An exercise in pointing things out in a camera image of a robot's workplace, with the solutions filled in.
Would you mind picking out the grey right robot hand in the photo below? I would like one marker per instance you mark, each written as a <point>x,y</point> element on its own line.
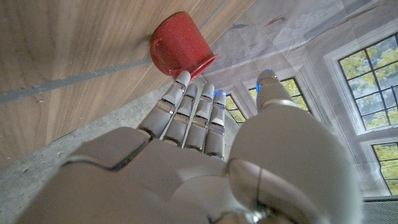
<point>192,186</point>

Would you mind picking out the red speckled enamel cup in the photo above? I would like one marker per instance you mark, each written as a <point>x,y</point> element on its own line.
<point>180,43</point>

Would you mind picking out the printed window backdrop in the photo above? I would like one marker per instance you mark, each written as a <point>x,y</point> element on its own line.
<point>326,56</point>

